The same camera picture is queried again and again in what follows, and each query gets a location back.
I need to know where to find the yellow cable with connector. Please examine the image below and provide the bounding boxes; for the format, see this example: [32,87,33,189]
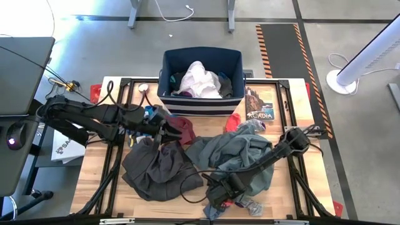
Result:
[43,73,81,94]

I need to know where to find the black computer mouse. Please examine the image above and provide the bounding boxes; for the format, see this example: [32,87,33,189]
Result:
[6,121,28,152]

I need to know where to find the grey desk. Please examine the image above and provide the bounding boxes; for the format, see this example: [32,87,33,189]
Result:
[0,114,43,198]

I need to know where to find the navy white striped fabric basket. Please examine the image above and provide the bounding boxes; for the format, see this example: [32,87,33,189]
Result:
[157,46,246,117]

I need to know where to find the white cable with plug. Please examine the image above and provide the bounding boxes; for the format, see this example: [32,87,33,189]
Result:
[154,0,195,23]

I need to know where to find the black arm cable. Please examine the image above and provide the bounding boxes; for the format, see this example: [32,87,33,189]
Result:
[179,167,269,204]
[82,80,148,113]

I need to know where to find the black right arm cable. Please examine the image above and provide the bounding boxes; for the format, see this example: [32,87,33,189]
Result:
[179,167,269,204]

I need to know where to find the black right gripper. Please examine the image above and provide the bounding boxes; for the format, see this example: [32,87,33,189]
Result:
[202,172,249,211]

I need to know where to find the white shirt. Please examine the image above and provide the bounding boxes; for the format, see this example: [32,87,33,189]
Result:
[177,61,223,99]

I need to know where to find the black desk base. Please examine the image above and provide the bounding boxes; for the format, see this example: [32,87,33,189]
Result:
[0,121,54,221]

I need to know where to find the black aluminium table frame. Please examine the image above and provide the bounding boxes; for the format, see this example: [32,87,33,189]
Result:
[70,77,338,219]

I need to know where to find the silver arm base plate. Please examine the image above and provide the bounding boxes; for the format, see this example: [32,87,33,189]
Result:
[283,124,325,137]

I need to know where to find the thin black cable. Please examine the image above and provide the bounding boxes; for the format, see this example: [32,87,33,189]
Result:
[0,46,91,101]

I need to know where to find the thin grey cable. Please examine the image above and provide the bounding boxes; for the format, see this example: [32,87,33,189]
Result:
[46,0,56,38]

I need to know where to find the black frame crossbeam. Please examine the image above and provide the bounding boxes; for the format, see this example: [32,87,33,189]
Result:
[0,214,400,225]

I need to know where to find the silver metal bracket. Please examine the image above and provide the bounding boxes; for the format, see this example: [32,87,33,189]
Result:
[99,218,136,225]
[274,219,310,225]

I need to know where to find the dark purple small garment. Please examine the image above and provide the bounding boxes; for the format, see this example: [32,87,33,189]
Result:
[171,89,194,98]

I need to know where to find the grey metal desk foot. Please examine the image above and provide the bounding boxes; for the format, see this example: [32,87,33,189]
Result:
[387,82,400,113]

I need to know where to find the grey desk leg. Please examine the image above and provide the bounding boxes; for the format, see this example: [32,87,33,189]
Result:
[227,0,236,34]
[127,0,142,30]

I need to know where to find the white tower fan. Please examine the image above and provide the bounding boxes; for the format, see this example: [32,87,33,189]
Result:
[326,21,400,96]

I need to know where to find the grey-green trousers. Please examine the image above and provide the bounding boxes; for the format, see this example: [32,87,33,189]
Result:
[184,124,276,198]

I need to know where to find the dark grey small garment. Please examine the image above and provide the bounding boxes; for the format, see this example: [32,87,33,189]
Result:
[217,72,234,98]

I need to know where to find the white cardboard box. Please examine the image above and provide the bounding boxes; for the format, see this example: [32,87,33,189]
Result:
[51,129,87,165]

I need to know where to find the black mat with hazard stripes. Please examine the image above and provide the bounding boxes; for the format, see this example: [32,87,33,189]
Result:
[255,23,334,140]

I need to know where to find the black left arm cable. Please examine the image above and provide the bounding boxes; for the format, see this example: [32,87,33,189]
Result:
[82,80,148,113]

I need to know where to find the white fan cable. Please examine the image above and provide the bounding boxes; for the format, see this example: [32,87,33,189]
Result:
[327,52,400,94]

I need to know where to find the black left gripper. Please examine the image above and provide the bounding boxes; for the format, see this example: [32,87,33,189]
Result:
[144,107,184,151]

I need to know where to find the maroon garment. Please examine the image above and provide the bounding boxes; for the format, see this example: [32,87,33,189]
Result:
[165,114,197,146]

